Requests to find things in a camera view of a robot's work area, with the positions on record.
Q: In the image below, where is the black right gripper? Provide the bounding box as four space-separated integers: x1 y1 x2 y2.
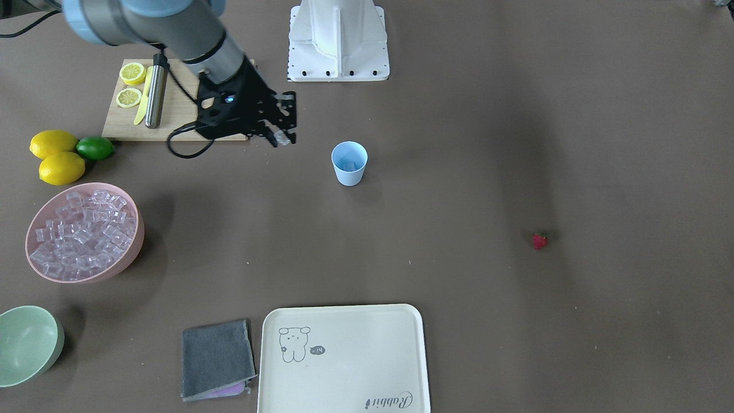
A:
196 58 297 148

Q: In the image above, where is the clear ice cube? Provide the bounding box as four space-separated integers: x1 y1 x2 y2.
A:
274 130 291 146

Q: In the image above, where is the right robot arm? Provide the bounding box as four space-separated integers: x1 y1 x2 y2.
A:
2 1 297 148

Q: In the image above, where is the blue plastic cup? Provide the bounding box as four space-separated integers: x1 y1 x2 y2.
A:
330 141 369 186

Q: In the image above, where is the pile of clear ice cubes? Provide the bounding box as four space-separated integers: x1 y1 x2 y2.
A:
30 189 137 281

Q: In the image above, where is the wooden cutting board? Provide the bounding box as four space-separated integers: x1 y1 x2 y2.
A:
101 59 206 143

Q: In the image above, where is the steel muddler rod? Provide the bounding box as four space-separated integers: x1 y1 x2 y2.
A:
145 53 168 129

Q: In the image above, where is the yellow plastic knife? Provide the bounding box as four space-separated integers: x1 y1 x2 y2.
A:
133 66 154 125

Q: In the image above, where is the lemon slice lower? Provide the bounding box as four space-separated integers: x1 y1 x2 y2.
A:
115 87 143 109

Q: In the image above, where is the lemon slice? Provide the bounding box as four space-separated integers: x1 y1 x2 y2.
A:
119 62 147 86
115 87 143 109

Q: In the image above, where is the lemon slice upper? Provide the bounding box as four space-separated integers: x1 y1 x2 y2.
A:
119 62 147 86

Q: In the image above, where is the green lime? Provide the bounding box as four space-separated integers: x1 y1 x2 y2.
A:
76 137 115 161

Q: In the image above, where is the yellow lemon lower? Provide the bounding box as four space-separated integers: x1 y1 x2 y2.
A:
38 151 86 186

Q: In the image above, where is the yellow lemon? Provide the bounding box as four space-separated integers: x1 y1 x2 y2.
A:
29 129 79 160
38 151 86 186

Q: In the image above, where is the grey folded cloth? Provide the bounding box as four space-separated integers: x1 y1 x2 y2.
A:
181 318 257 402

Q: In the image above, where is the yellow lemon upper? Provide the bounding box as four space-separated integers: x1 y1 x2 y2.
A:
29 129 79 160

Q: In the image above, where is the cream rabbit tray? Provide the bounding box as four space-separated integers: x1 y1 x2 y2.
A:
257 303 432 412

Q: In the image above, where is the red strawberry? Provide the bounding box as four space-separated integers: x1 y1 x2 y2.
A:
532 232 549 250

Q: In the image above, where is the green bowl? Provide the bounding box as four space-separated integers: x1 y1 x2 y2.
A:
1 305 65 388

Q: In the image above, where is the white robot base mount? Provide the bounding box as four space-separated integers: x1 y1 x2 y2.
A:
287 1 391 82

